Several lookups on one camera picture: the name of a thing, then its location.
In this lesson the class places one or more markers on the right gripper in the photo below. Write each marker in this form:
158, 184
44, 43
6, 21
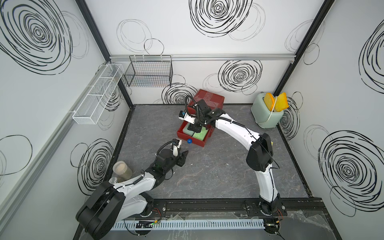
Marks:
192, 127

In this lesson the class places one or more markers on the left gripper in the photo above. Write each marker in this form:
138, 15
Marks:
181, 159

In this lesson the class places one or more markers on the green scouring sponge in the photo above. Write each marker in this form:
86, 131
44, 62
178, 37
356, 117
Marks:
201, 136

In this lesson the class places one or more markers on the mint green foam sponge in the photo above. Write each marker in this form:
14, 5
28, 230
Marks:
187, 131

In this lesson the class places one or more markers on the red drawer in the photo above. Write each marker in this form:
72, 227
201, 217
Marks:
191, 140

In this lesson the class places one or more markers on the red drawer cabinet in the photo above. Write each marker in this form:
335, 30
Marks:
212, 103

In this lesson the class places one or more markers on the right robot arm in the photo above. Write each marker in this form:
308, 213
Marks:
260, 149

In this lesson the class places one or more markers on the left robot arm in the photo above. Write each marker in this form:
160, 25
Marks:
111, 203

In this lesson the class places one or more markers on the translucent plastic cup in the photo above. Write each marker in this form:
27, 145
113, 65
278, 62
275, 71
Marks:
122, 170

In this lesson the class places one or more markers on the mint green toaster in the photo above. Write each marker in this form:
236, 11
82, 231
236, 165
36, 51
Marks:
263, 117

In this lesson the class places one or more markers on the orange toast slice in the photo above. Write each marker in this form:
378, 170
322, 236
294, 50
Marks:
269, 101

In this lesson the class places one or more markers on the yellow toast slice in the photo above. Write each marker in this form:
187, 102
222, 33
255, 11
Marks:
281, 103

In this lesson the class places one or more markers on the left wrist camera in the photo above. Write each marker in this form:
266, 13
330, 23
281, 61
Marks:
176, 143

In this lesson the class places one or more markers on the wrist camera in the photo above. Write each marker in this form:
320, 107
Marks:
184, 116
176, 143

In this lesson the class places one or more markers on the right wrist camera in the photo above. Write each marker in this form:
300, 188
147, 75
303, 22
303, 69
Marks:
184, 116

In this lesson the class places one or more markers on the grey slotted cable duct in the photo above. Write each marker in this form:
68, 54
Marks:
167, 225

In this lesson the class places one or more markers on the black wire basket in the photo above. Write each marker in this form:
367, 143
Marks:
149, 71

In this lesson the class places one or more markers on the white wire shelf basket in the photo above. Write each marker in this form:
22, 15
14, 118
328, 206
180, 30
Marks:
95, 102

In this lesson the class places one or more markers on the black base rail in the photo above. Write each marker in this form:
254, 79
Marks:
248, 206

